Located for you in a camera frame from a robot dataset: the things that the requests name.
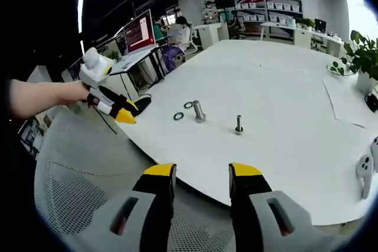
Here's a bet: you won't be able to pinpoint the white cabinet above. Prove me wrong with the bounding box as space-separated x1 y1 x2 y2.
194 23 230 51

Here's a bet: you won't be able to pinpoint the computer monitor with red screen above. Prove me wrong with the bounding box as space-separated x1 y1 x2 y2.
122 9 157 55

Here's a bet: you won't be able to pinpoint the white storage shelf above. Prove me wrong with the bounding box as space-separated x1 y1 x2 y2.
233 0 304 36

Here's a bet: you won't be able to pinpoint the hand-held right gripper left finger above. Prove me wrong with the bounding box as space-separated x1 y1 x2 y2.
76 162 177 252

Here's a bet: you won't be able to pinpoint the small green desk plant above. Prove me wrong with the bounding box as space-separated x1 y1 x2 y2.
296 17 316 30

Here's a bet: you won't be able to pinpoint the white handheld controller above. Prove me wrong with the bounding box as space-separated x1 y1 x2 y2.
370 136 378 173
356 154 374 199

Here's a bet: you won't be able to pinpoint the rows of white storage bins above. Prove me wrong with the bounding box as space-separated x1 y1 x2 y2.
234 0 302 25

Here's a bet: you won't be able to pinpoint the black computer mouse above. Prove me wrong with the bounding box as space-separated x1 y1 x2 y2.
134 97 151 117

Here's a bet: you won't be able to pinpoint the purple cloth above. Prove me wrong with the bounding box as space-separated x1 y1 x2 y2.
161 47 181 71

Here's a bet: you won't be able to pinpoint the white monitor desk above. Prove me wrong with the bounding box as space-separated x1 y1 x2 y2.
106 47 166 99

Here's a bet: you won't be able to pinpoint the black round device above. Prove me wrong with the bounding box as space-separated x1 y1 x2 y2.
364 94 378 113

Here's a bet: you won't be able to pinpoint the white office chair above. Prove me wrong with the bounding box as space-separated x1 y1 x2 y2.
174 23 198 57

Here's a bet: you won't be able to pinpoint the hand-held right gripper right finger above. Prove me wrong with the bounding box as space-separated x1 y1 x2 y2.
229 162 331 252

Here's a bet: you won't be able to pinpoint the person's left hand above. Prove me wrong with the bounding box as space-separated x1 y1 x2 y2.
63 80 95 110

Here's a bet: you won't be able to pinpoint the large potted green plant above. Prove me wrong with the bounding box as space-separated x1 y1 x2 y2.
342 30 378 95

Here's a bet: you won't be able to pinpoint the small plant beside monitor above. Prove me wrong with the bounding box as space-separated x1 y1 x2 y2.
106 50 122 63

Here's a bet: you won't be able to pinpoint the white ceiling light strip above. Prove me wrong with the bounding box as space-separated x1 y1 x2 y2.
77 0 91 55

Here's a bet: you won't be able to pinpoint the black monitor on stand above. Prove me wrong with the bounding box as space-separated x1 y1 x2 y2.
214 0 236 10

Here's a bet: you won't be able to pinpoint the large metal threaded stud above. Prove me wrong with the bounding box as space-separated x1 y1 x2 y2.
192 100 207 124

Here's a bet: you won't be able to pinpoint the white paper sheet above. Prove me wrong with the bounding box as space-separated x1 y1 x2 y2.
321 77 372 129

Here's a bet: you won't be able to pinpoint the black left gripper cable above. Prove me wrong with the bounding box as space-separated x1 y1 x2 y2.
93 106 118 135

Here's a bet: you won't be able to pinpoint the grey mesh chair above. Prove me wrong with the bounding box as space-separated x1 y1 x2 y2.
34 110 237 252

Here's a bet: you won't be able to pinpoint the long white desk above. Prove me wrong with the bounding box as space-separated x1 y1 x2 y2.
259 21 345 57

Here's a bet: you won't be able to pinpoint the small plant in glass dish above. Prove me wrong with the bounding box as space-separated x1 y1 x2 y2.
326 58 355 77

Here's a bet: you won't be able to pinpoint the small metal threaded stud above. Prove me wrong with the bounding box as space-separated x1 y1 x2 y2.
234 114 245 136

